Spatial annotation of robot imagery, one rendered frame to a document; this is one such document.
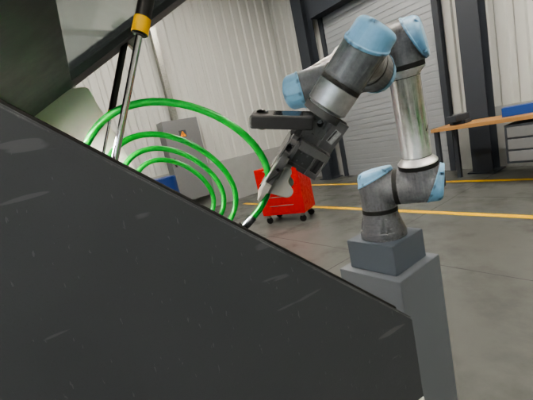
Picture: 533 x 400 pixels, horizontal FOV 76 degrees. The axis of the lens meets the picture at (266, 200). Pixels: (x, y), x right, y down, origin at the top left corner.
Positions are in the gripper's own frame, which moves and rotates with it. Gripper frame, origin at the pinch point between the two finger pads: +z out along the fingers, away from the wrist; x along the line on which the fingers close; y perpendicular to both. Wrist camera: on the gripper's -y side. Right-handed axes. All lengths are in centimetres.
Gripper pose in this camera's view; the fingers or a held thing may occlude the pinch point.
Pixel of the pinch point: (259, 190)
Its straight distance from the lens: 68.6
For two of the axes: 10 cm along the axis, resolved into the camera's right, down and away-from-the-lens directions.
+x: 0.9, -4.2, 9.0
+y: 8.6, 4.9, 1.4
